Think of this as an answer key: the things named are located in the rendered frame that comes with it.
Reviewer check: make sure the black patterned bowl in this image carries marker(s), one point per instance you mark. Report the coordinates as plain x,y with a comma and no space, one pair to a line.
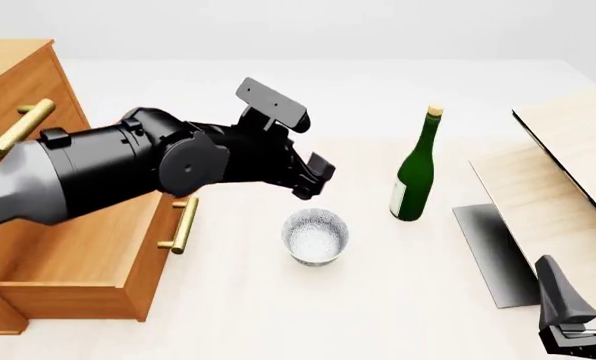
314,240

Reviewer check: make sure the green wine bottle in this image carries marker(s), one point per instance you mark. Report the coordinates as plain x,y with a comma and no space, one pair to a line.
415,176

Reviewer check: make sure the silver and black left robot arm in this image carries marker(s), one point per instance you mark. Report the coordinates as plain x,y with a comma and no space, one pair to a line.
103,168

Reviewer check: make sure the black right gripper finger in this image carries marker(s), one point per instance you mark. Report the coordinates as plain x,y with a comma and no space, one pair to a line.
560,296

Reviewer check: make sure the flat plate on black stalk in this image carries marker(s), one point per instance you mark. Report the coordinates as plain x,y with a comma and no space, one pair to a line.
273,101

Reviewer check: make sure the closed wooden drawer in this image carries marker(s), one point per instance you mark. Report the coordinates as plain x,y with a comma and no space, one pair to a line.
53,93

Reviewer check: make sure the pale wooden rack, black base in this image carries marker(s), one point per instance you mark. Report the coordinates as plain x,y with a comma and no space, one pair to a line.
538,195

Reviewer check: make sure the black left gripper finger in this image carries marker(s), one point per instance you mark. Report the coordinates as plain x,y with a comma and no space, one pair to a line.
322,167
309,189

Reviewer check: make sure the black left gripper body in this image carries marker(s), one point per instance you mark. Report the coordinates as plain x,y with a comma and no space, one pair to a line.
290,165

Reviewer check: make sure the wooden cabinet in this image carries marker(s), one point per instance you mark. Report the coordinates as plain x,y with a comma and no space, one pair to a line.
3,60

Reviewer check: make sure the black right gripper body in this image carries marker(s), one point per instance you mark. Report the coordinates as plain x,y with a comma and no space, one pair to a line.
583,337

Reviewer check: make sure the open wooden drawer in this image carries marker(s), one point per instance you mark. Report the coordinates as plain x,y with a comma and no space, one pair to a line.
78,255

